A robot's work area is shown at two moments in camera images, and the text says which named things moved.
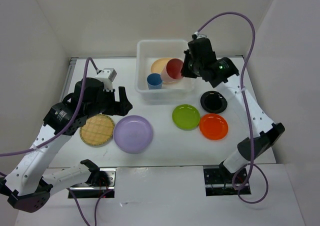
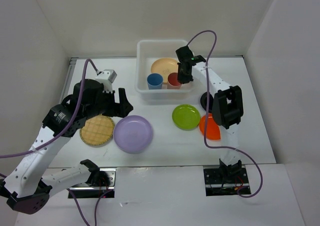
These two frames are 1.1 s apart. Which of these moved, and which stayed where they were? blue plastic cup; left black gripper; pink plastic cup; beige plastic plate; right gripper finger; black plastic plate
Moved: right gripper finger; pink plastic cup
Stayed: black plastic plate; blue plastic cup; beige plastic plate; left black gripper
